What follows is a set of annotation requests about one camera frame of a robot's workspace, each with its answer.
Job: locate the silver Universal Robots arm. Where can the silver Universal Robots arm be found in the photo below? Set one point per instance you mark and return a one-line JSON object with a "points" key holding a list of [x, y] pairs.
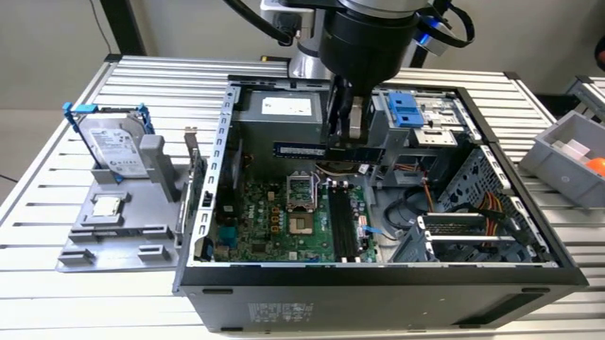
{"points": [[307, 63]]}

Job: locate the brown round cooler fan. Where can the brown round cooler fan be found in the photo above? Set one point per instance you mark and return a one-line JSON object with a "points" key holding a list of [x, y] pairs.
{"points": [[330, 168]]}

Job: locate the white four-pin connector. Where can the white four-pin connector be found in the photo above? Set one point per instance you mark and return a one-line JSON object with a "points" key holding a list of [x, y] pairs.
{"points": [[270, 195]]}

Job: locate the grey power supply unit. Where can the grey power supply unit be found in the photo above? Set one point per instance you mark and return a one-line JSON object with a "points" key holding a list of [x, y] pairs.
{"points": [[279, 124]]}

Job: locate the green motherboard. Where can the green motherboard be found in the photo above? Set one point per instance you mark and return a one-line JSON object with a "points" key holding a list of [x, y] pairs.
{"points": [[302, 248]]}

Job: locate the silver CPU chip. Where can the silver CPU chip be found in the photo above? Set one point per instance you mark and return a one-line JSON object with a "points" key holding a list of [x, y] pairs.
{"points": [[106, 206]]}

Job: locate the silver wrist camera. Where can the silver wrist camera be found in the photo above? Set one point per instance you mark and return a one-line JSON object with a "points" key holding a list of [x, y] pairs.
{"points": [[438, 40]]}

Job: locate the hard disk in blue carrier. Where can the hard disk in blue carrier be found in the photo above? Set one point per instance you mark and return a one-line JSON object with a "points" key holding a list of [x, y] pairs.
{"points": [[114, 141]]}

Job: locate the grey metal disk cage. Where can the grey metal disk cage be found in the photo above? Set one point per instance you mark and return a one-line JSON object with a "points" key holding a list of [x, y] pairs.
{"points": [[473, 238]]}

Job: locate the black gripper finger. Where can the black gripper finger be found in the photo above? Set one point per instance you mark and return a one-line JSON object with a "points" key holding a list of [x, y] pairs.
{"points": [[338, 117], [359, 120]]}

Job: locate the grey plastic parts rack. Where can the grey plastic parts rack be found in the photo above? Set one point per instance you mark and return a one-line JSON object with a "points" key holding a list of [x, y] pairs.
{"points": [[142, 212]]}

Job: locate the yellow black end cap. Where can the yellow black end cap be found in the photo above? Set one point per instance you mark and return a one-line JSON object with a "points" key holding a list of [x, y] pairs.
{"points": [[267, 58]]}

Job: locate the CPU socket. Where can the CPU socket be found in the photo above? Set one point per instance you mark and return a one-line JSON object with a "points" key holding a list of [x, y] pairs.
{"points": [[301, 225]]}

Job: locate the black open PC case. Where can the black open PC case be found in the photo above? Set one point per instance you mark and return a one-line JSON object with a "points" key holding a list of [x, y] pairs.
{"points": [[330, 304]]}

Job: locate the black RAM slot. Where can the black RAM slot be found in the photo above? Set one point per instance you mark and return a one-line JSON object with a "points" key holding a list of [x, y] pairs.
{"points": [[347, 223], [341, 223], [334, 223]]}

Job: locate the blue plastic drive latch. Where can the blue plastic drive latch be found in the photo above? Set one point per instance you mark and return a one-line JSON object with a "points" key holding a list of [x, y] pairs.
{"points": [[404, 110]]}

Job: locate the dark blue RAM stick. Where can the dark blue RAM stick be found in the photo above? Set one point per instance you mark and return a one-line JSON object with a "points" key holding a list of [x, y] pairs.
{"points": [[298, 149]]}

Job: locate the white block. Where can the white block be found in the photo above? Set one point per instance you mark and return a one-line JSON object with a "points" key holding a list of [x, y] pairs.
{"points": [[574, 147]]}

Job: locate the orange ball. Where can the orange ball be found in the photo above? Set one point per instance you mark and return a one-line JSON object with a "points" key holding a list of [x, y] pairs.
{"points": [[596, 166]]}

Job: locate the graphics card with metal bracket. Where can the graphics card with metal bracket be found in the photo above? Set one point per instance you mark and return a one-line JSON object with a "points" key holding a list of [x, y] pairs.
{"points": [[198, 166]]}

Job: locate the teal port connector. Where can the teal port connector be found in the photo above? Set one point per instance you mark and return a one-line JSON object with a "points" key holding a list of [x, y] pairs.
{"points": [[227, 237]]}

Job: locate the grey plastic bin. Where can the grey plastic bin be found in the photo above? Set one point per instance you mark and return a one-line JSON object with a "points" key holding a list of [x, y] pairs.
{"points": [[562, 177]]}

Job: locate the grey metal drive bay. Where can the grey metal drive bay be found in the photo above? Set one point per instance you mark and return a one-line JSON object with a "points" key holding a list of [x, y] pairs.
{"points": [[402, 141]]}

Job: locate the metal locking lever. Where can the metal locking lever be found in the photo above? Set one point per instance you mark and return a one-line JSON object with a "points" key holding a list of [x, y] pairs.
{"points": [[317, 195]]}

